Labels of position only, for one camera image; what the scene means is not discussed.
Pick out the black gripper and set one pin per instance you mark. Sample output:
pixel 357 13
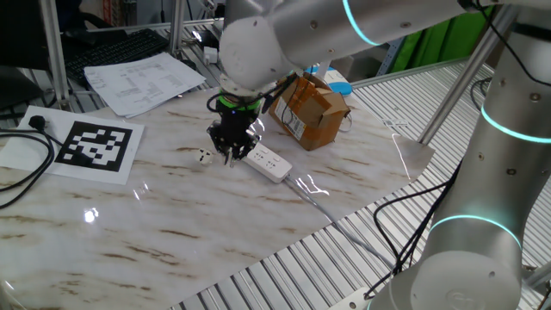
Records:
pixel 237 122

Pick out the white plug adapter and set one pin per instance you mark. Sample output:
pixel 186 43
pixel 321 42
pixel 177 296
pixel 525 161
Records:
pixel 205 157

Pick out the white four-socket power strip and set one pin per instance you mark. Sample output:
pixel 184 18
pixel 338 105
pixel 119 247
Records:
pixel 271 163

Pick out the taped brown cardboard box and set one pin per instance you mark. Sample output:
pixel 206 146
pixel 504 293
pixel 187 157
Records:
pixel 318 116

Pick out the white plastic pipe fitting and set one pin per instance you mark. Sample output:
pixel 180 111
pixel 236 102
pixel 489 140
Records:
pixel 210 55

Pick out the glossy marble pattern mat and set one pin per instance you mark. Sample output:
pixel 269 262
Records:
pixel 172 224

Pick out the stack of printed papers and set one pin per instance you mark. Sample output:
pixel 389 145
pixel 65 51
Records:
pixel 142 84

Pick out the white and blue desk lamp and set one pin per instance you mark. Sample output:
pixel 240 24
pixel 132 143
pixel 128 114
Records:
pixel 340 88

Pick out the paper sheet with fiducial marker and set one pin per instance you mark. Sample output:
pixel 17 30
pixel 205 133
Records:
pixel 94 144

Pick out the black computer keyboard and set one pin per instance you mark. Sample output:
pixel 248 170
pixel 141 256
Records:
pixel 116 49

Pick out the white label sticker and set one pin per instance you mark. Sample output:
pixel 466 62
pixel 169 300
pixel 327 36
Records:
pixel 394 122

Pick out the grey metal shelf rack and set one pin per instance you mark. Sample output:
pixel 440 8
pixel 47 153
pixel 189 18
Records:
pixel 394 53

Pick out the green cloth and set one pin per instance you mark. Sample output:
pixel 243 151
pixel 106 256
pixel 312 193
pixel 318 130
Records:
pixel 430 51

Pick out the aluminium frame post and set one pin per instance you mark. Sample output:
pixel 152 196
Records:
pixel 456 94
pixel 53 51
pixel 176 30

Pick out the aluminium frame crossbar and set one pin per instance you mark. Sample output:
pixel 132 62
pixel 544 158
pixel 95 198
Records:
pixel 142 26

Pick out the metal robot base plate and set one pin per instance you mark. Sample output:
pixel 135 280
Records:
pixel 351 302

